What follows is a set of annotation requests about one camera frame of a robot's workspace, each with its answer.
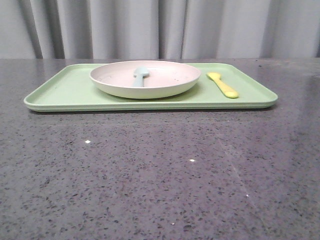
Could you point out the beige round plate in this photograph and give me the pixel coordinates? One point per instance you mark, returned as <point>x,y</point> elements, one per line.
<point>164,79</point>

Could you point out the pale blue spoon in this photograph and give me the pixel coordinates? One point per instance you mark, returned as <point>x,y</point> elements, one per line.
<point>140,73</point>

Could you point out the grey pleated curtain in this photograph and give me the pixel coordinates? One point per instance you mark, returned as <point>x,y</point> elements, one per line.
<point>159,29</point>

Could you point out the yellow fork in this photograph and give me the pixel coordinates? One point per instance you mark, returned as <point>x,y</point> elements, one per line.
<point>226,90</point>

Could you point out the light green rectangular tray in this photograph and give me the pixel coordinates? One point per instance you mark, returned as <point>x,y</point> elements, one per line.
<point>72,90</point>

